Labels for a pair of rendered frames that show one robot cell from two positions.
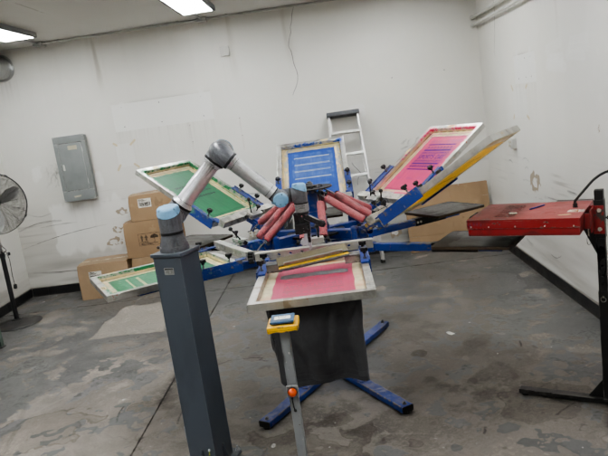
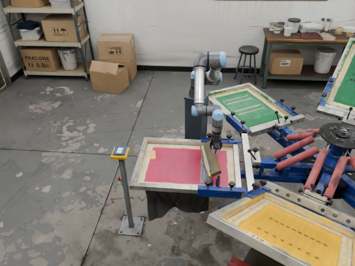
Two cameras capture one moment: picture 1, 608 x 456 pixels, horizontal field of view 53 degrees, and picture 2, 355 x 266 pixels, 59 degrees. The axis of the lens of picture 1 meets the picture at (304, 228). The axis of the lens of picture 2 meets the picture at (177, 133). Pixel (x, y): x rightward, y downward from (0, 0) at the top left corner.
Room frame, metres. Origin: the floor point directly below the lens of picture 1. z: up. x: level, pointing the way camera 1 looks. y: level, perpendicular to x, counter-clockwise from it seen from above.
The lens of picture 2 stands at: (3.05, -1.85, 2.58)
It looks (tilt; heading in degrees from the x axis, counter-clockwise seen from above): 36 degrees down; 93
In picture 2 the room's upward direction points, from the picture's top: 1 degrees counter-clockwise
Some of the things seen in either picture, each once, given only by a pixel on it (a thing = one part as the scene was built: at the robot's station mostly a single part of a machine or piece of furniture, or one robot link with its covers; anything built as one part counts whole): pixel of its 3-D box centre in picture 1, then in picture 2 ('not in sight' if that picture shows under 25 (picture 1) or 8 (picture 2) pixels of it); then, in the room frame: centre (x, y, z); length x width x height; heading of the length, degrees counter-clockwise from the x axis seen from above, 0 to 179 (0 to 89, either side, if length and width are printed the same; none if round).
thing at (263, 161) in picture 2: not in sight; (262, 163); (3.60, -0.05, 1.02); 0.17 x 0.06 x 0.05; 177
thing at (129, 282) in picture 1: (185, 254); (257, 105); (3.69, 0.74, 1.05); 1.08 x 0.61 x 0.23; 117
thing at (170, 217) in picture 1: (169, 218); (198, 77); (3.12, 0.67, 1.37); 0.13 x 0.12 x 0.14; 0
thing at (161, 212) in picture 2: not in sight; (178, 203); (2.97, -0.21, 0.74); 0.46 x 0.04 x 0.42; 177
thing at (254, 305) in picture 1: (313, 278); (187, 163); (3.04, -0.01, 0.97); 0.79 x 0.58 x 0.04; 177
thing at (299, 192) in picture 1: (299, 193); (217, 117); (3.25, 0.00, 1.38); 0.09 x 0.08 x 0.11; 90
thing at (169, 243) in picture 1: (173, 240); (197, 89); (3.11, 0.67, 1.25); 0.15 x 0.15 x 0.10
